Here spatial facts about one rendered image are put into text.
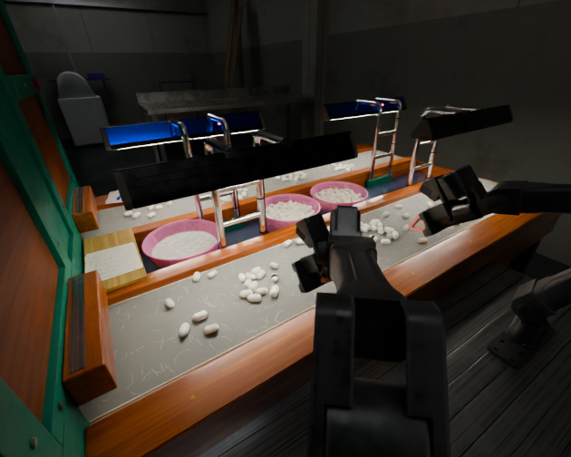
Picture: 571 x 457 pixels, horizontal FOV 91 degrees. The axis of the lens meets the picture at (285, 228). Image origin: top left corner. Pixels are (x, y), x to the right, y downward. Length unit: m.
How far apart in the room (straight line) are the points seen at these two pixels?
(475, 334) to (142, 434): 0.78
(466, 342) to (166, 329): 0.74
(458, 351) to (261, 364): 0.49
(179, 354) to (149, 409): 0.13
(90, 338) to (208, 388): 0.23
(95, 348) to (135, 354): 0.14
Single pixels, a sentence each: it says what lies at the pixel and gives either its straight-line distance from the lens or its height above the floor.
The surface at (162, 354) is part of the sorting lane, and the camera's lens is 0.72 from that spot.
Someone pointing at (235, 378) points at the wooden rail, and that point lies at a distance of 0.61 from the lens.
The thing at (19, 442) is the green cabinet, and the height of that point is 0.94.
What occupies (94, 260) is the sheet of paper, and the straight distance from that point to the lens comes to 1.03.
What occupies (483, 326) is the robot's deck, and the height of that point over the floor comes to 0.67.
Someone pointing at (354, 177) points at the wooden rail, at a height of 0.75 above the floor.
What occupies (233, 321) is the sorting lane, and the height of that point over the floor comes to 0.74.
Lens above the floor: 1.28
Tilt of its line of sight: 30 degrees down
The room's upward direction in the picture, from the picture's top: 1 degrees counter-clockwise
